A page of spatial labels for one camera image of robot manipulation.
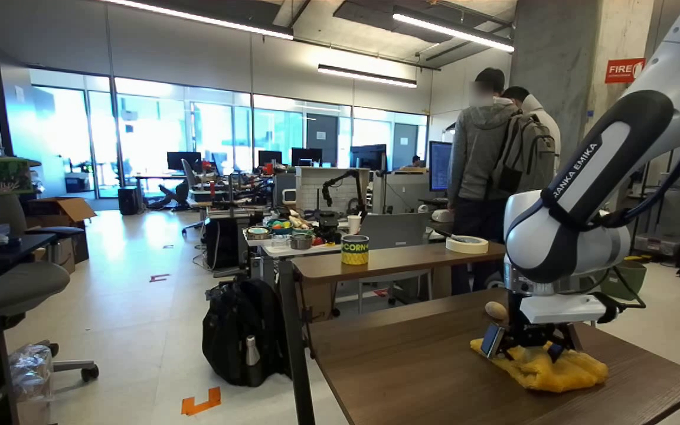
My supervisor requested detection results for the cardboard box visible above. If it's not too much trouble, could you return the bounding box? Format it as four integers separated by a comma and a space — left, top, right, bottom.
27, 196, 95, 262

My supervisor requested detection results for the yellow green jar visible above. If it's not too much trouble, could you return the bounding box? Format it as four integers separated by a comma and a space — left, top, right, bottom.
342, 234, 369, 266

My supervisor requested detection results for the white tape roll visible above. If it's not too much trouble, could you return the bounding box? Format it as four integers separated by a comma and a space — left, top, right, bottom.
446, 234, 488, 255

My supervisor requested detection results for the beige potato toy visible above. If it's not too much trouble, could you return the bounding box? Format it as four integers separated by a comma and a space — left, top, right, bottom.
485, 300, 507, 321

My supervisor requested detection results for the person in white top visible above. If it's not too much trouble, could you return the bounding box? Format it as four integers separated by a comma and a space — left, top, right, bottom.
506, 84, 561, 189

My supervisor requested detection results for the black office chair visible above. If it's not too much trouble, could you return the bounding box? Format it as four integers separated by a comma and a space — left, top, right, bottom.
0, 190, 101, 386

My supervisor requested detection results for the green bin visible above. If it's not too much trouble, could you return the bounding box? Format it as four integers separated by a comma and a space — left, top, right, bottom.
599, 259, 648, 305

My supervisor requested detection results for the yellow terry towel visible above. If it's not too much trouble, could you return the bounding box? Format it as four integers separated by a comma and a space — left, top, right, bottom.
492, 346, 610, 393

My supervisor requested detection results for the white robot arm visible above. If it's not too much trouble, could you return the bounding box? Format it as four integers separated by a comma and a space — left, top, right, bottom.
481, 17, 680, 358

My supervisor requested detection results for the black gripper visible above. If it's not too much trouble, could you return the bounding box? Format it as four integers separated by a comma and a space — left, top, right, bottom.
480, 317, 584, 358

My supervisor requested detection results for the person in grey hoodie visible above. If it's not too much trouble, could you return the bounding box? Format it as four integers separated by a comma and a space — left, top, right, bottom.
449, 68, 518, 241

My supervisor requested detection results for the red wall sign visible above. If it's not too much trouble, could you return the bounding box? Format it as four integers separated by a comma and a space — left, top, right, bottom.
604, 56, 645, 84

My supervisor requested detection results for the grey backpack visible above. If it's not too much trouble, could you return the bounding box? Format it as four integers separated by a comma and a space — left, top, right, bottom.
488, 114, 558, 196

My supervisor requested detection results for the black backpack on floor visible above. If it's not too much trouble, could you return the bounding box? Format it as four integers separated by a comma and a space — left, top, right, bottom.
201, 275, 287, 386

